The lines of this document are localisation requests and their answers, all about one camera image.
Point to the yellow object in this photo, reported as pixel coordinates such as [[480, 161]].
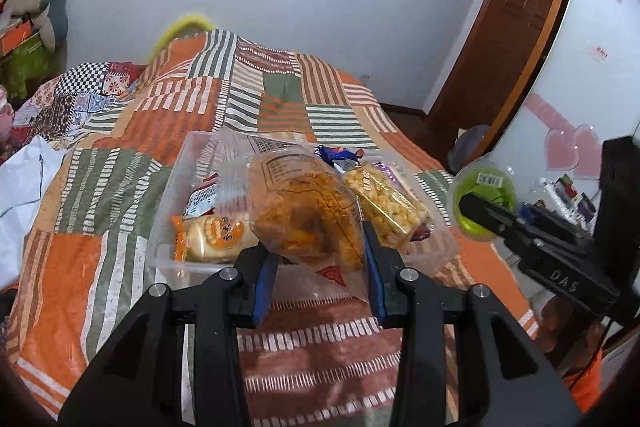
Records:
[[180, 27]]

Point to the white cloth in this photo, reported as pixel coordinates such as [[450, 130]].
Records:
[[25, 207]]

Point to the orange cardboard box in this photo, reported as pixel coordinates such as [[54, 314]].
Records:
[[15, 38]]

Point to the green cardboard box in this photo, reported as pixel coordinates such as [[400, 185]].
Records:
[[22, 72]]

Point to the red and white snack packet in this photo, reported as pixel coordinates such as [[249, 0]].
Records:
[[202, 197]]

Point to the clear plastic container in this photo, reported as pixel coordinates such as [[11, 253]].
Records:
[[200, 157]]

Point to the orange bun packet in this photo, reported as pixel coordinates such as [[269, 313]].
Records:
[[215, 237]]

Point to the white wardrobe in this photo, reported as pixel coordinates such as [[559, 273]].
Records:
[[590, 57]]

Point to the patchwork striped blanket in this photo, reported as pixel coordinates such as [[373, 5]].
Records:
[[125, 207]]

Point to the grey plush toy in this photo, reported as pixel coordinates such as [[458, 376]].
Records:
[[45, 7]]

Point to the clear bag of orange crisps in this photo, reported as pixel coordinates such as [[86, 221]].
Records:
[[305, 212]]

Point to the checkered patchwork quilt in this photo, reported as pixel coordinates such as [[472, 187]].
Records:
[[75, 97]]

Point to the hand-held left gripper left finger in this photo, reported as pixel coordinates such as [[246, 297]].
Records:
[[264, 287]]

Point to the cluster of small bottles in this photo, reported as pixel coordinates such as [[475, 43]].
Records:
[[565, 199]]

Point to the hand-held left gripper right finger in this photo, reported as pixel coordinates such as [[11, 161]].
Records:
[[374, 278]]

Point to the pink heart stickers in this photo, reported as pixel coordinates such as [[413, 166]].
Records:
[[572, 149]]

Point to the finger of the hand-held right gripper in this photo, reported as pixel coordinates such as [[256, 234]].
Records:
[[555, 222], [492, 214]]

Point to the blue snack packet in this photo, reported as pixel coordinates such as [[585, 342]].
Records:
[[340, 157]]

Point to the green lidded cup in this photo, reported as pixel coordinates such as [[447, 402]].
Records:
[[467, 184]]

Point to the grey waste bin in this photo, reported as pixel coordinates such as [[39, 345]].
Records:
[[467, 149]]

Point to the orange cloth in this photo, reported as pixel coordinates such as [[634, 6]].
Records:
[[585, 372]]

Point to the yellow popcorn bag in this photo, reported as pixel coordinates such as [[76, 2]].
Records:
[[387, 202]]

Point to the wooden door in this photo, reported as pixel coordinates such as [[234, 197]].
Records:
[[495, 57]]

